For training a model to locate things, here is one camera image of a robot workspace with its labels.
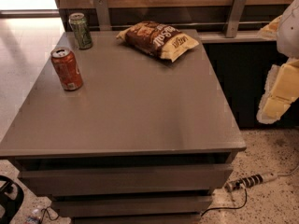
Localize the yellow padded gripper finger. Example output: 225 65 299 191
256 59 299 124
258 16 282 40

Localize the brown chip bag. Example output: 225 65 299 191
117 21 199 63

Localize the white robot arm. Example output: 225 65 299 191
256 0 299 124

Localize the white power strip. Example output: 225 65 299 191
224 172 278 192

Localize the grey drawer cabinet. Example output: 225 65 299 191
0 31 245 224

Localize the green soda can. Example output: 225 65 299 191
69 12 93 49

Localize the orange soda can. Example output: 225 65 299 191
50 47 83 91

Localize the plastic bottle on floor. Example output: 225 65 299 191
23 207 43 224

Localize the black chair base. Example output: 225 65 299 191
0 175 24 224

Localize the right metal wall bracket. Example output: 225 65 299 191
224 0 247 38

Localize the metal wall bracket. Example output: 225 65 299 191
93 0 112 31
224 0 247 38

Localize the black power cable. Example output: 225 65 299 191
200 185 249 217

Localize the left metal wall bracket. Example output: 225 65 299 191
93 0 112 31

